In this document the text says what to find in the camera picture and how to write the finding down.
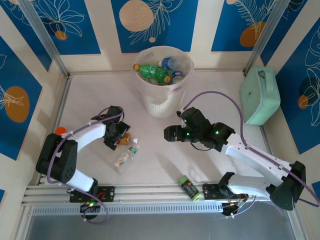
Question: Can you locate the red label tea bottle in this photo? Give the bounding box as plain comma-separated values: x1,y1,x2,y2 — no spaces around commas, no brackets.
116,132,132,146

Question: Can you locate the grey metal panel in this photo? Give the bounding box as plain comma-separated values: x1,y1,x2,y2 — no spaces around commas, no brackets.
24,214,301,240

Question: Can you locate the blue label white cap bottle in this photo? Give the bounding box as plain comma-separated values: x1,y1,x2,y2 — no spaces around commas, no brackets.
158,56,188,72

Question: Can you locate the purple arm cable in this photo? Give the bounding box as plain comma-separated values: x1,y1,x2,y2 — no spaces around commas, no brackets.
183,91,320,218
46,106,125,225

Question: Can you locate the green Sprite bottle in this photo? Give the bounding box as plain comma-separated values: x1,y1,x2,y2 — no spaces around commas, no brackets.
149,67,172,85
132,63,161,80

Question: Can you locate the grey slotted cable duct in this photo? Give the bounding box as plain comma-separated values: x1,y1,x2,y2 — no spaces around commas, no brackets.
31,202,224,216

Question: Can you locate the aluminium side rail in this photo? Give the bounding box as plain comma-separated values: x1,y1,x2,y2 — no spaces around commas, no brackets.
37,74,73,186

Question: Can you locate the white plastic bin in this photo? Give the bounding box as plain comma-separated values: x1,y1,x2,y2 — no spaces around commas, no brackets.
131,45,196,119

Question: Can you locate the mint green zip case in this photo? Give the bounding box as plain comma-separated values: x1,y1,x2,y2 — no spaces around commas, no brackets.
239,65,281,126

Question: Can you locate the aluminium frame post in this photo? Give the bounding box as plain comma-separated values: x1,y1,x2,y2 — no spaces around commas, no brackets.
242,0,289,74
17,0,70,78

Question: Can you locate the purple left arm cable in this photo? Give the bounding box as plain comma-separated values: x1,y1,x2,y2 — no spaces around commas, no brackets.
46,106,125,225

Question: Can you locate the crane picture label bottle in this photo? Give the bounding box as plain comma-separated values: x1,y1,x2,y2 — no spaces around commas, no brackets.
114,137,141,175

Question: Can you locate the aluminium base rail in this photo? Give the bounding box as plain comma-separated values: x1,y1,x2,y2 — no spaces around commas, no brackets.
21,184,266,208

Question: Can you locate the green black cylindrical canister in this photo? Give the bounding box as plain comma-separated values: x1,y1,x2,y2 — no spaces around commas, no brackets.
177,175,202,201

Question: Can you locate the light blue white label bottle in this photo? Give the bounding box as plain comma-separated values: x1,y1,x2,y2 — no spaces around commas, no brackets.
171,70,185,85

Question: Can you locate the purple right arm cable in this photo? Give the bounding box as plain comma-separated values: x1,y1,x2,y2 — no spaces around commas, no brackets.
183,91,320,218

